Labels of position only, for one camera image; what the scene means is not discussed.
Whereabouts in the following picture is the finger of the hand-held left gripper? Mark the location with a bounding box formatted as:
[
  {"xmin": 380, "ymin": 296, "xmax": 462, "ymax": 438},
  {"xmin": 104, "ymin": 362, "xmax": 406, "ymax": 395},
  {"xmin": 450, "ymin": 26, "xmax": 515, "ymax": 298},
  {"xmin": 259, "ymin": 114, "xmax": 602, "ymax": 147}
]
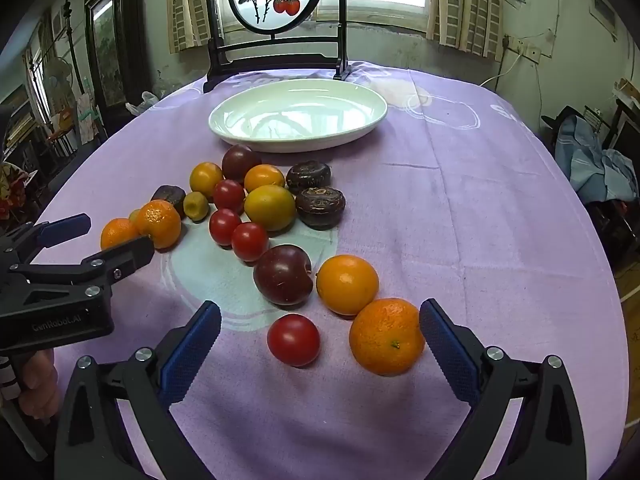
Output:
[
  {"xmin": 0, "ymin": 213, "xmax": 92, "ymax": 267},
  {"xmin": 10, "ymin": 236, "xmax": 156, "ymax": 302}
]

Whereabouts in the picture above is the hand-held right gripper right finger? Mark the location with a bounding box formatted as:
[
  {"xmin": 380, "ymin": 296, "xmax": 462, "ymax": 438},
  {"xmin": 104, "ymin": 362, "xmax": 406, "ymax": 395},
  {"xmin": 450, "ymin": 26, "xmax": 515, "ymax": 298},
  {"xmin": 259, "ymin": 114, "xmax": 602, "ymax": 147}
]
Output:
[{"xmin": 419, "ymin": 298, "xmax": 587, "ymax": 480}]

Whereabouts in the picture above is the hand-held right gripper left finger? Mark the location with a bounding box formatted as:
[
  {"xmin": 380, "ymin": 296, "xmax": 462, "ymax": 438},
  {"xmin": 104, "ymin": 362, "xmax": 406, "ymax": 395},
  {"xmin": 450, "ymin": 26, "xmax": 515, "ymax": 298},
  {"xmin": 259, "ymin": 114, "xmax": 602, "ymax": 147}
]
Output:
[{"xmin": 54, "ymin": 300, "xmax": 223, "ymax": 480}]

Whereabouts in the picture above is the smooth orange round fruit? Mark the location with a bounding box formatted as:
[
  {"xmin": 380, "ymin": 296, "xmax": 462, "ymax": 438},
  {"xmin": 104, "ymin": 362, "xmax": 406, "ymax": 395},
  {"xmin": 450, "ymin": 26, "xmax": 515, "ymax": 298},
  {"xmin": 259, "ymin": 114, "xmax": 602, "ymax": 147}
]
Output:
[
  {"xmin": 189, "ymin": 161, "xmax": 224, "ymax": 200},
  {"xmin": 243, "ymin": 164, "xmax": 286, "ymax": 193},
  {"xmin": 316, "ymin": 254, "xmax": 380, "ymax": 316}
]

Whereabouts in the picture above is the white oval plate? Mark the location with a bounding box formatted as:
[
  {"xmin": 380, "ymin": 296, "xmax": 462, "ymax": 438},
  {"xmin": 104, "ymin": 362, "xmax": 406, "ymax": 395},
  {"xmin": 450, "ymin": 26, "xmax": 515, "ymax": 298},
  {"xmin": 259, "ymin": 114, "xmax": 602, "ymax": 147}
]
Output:
[{"xmin": 208, "ymin": 78, "xmax": 389, "ymax": 154}]

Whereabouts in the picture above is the person's left hand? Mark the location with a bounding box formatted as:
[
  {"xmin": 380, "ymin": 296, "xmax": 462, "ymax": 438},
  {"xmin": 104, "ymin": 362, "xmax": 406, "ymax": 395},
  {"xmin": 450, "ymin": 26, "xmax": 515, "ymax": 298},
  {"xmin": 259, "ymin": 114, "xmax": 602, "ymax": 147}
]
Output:
[{"xmin": 11, "ymin": 347, "xmax": 61, "ymax": 421}]

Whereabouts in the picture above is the purple printed tablecloth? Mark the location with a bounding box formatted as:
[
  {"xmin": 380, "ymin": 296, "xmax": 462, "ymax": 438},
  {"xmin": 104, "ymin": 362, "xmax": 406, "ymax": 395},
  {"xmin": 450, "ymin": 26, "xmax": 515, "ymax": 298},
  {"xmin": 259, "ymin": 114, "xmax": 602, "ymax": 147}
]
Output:
[{"xmin": 30, "ymin": 60, "xmax": 628, "ymax": 480}]

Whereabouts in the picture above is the white plastic bag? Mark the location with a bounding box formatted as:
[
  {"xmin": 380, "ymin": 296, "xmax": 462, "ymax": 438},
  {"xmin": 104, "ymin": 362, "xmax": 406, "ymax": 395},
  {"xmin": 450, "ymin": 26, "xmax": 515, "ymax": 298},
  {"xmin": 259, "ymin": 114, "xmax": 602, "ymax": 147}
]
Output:
[{"xmin": 125, "ymin": 91, "xmax": 161, "ymax": 117}]

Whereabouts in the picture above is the white standing fan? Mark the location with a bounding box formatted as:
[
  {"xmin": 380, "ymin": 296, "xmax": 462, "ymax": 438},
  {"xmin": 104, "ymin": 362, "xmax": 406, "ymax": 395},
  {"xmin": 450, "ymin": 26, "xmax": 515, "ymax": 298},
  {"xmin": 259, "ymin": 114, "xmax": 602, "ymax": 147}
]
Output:
[{"xmin": 47, "ymin": 57, "xmax": 76, "ymax": 91}]

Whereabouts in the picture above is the large yellow-green fruit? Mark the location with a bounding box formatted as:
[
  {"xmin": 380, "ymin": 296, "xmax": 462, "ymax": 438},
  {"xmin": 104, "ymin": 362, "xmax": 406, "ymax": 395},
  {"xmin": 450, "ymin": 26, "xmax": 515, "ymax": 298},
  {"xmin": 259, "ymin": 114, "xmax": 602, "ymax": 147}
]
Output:
[{"xmin": 243, "ymin": 184, "xmax": 297, "ymax": 232}]

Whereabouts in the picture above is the dark framed mirror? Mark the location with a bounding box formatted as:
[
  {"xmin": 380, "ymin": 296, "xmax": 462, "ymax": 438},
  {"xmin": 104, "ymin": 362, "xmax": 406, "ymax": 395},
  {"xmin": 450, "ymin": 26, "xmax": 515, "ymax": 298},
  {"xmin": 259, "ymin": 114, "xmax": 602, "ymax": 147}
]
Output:
[{"xmin": 84, "ymin": 0, "xmax": 151, "ymax": 111}]

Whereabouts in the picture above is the blue cloth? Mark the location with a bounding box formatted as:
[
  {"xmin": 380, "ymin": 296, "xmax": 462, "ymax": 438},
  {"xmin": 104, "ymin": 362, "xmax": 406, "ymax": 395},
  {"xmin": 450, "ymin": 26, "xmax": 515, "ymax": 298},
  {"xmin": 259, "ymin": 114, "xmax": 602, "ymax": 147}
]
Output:
[{"xmin": 555, "ymin": 115, "xmax": 638, "ymax": 203}]

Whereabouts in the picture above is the black cap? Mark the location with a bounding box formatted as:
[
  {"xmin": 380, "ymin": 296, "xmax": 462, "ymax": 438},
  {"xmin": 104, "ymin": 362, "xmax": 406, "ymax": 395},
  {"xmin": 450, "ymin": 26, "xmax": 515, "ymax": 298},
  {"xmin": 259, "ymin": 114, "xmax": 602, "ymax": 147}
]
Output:
[{"xmin": 541, "ymin": 106, "xmax": 576, "ymax": 133}]

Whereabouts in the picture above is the beige checked curtain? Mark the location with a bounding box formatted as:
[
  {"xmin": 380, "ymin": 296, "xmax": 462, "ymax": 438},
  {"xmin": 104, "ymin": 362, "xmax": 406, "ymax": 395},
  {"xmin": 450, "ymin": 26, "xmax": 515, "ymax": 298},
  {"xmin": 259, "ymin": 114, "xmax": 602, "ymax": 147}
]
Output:
[
  {"xmin": 426, "ymin": 0, "xmax": 506, "ymax": 61},
  {"xmin": 166, "ymin": 0, "xmax": 213, "ymax": 54}
]

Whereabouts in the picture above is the white power cable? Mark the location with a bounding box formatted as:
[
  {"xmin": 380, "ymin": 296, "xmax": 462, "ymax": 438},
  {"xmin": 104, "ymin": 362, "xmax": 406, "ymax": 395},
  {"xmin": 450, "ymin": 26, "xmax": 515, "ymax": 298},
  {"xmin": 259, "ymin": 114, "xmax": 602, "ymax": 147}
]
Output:
[{"xmin": 480, "ymin": 50, "xmax": 523, "ymax": 88}]

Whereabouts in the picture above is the white wall power strip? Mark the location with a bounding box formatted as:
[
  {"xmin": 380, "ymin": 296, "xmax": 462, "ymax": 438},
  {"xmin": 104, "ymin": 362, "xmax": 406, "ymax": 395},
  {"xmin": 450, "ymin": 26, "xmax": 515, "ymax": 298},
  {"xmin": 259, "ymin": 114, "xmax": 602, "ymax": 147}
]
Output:
[{"xmin": 501, "ymin": 34, "xmax": 543, "ymax": 65}]

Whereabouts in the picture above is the wall vent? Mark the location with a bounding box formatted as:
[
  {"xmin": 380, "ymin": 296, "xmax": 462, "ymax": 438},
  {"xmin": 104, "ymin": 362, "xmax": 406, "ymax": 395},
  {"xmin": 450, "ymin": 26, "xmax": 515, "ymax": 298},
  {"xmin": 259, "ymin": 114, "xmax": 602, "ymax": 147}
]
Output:
[{"xmin": 590, "ymin": 0, "xmax": 618, "ymax": 41}]

